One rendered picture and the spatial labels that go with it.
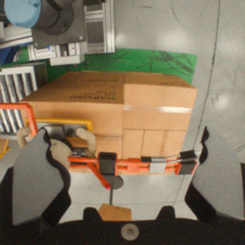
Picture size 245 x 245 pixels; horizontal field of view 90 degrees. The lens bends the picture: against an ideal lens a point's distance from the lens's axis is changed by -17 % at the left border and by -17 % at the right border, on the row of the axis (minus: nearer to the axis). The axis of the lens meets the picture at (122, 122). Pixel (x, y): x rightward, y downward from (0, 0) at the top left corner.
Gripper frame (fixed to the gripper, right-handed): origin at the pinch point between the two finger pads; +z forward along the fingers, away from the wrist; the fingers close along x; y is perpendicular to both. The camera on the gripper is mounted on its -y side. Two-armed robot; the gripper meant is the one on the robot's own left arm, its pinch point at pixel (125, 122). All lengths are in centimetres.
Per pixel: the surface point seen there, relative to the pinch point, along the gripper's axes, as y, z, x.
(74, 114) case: 27, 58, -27
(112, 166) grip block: 39, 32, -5
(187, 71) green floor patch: 21, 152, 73
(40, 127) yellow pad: 27, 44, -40
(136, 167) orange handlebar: 40, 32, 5
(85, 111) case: 25, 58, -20
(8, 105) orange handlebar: 10, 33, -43
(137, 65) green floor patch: 15, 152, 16
